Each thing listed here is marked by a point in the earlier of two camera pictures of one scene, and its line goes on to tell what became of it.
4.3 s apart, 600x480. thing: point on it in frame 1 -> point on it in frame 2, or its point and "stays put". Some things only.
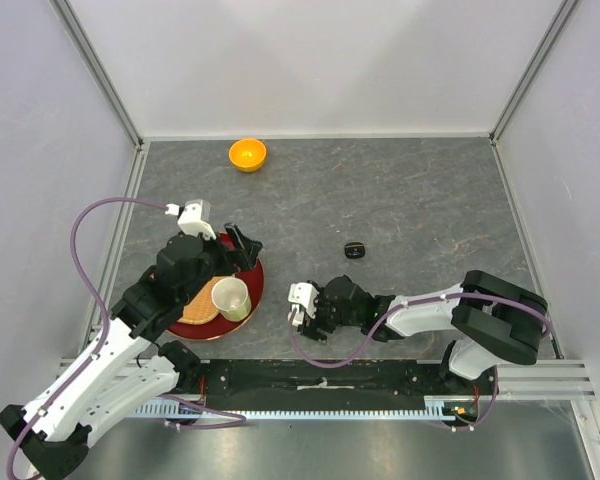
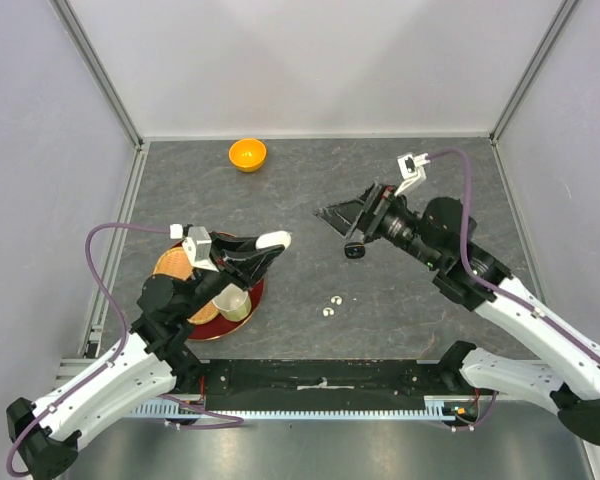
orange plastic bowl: (247, 154) stays put
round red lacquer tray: (220, 328) stays put
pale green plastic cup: (230, 296) stays put
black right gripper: (311, 325) -> (342, 217)
